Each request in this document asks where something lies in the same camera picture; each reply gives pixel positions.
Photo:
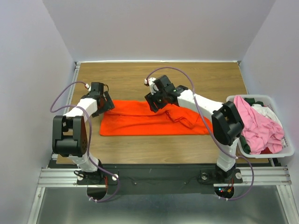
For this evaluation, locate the orange t shirt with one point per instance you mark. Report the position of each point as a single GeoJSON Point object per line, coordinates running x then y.
{"type": "Point", "coordinates": [134, 118]}

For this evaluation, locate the white garment in basket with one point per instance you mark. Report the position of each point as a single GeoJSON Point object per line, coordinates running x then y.
{"type": "Point", "coordinates": [266, 112]}

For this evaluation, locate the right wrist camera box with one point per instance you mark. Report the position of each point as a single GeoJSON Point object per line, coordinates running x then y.
{"type": "Point", "coordinates": [161, 84]}

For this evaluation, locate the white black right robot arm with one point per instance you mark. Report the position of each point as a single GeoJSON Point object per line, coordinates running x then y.
{"type": "Point", "coordinates": [222, 120]}

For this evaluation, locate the dark green garment in basket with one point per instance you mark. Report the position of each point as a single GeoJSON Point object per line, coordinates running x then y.
{"type": "Point", "coordinates": [252, 101]}

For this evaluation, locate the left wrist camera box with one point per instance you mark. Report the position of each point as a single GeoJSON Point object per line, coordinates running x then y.
{"type": "Point", "coordinates": [96, 86]}

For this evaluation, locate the pink t shirt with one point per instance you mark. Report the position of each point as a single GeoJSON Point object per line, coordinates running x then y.
{"type": "Point", "coordinates": [260, 135]}

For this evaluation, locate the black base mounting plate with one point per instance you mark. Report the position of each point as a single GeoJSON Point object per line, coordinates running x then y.
{"type": "Point", "coordinates": [158, 179]}

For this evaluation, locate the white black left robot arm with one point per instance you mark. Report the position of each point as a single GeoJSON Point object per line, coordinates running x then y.
{"type": "Point", "coordinates": [69, 136]}

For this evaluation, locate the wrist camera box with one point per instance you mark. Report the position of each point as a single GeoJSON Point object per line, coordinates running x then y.
{"type": "Point", "coordinates": [161, 84]}
{"type": "Point", "coordinates": [96, 86]}

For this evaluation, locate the aluminium frame rail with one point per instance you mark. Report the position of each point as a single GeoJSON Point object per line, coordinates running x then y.
{"type": "Point", "coordinates": [263, 176]}

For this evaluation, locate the white perforated laundry basket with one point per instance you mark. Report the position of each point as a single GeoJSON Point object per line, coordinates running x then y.
{"type": "Point", "coordinates": [287, 150]}

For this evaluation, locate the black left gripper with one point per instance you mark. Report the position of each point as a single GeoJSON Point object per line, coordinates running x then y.
{"type": "Point", "coordinates": [108, 104]}

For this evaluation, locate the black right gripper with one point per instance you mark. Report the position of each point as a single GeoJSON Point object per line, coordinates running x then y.
{"type": "Point", "coordinates": [150, 99]}

